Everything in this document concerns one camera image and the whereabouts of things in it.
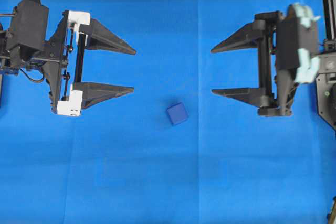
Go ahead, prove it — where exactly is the black thin camera cable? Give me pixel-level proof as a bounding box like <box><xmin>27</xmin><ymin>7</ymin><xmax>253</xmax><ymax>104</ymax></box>
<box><xmin>19</xmin><ymin>68</ymin><xmax>47</xmax><ymax>84</ymax></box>

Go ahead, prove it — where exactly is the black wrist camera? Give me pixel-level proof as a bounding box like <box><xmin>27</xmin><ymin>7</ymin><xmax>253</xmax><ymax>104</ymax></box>
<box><xmin>276</xmin><ymin>3</ymin><xmax>320</xmax><ymax>84</ymax></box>
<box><xmin>6</xmin><ymin>0</ymin><xmax>49</xmax><ymax>67</ymax></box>

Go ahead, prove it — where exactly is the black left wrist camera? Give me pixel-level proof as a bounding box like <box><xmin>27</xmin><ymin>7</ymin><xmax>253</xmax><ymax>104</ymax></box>
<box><xmin>6</xmin><ymin>0</ymin><xmax>49</xmax><ymax>67</ymax></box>

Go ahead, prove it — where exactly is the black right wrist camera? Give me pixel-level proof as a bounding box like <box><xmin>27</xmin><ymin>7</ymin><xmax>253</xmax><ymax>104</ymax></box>
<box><xmin>276</xmin><ymin>3</ymin><xmax>320</xmax><ymax>84</ymax></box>

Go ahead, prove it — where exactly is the blue cube block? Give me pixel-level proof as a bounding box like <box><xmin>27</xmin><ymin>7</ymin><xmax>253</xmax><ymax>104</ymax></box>
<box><xmin>166</xmin><ymin>102</ymin><xmax>188</xmax><ymax>125</ymax></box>

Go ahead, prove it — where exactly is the black aluminium table frame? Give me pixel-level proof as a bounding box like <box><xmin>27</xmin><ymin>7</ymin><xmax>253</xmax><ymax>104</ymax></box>
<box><xmin>323</xmin><ymin>0</ymin><xmax>335</xmax><ymax>40</ymax></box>

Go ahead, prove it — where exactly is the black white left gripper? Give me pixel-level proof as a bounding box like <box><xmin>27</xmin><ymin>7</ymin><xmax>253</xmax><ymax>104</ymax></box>
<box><xmin>42</xmin><ymin>10</ymin><xmax>136</xmax><ymax>116</ymax></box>

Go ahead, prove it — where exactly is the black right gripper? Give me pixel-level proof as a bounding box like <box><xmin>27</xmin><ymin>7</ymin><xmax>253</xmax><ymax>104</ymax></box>
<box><xmin>211</xmin><ymin>11</ymin><xmax>296</xmax><ymax>116</ymax></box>

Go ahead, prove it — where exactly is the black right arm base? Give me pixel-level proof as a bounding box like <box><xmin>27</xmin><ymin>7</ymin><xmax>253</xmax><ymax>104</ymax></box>
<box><xmin>316</xmin><ymin>39</ymin><xmax>335</xmax><ymax>130</ymax></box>

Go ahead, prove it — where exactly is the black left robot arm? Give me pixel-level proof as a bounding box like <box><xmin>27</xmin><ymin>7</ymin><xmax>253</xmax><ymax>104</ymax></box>
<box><xmin>1</xmin><ymin>10</ymin><xmax>136</xmax><ymax>116</ymax></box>

